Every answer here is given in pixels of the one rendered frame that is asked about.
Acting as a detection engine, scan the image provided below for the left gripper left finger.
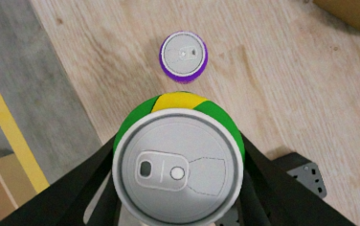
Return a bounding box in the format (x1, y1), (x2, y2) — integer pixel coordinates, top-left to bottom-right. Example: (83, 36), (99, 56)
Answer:
(0, 132), (123, 226)

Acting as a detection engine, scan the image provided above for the purple drink can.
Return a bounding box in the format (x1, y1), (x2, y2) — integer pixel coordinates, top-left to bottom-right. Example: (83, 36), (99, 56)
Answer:
(158, 32), (208, 84)

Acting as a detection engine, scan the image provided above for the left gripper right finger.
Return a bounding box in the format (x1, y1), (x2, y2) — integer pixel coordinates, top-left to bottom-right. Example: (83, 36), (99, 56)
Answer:
(236, 130), (357, 226)

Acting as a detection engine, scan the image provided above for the green and yellow drink can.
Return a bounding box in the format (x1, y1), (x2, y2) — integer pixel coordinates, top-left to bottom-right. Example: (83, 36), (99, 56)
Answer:
(113, 91), (245, 226)

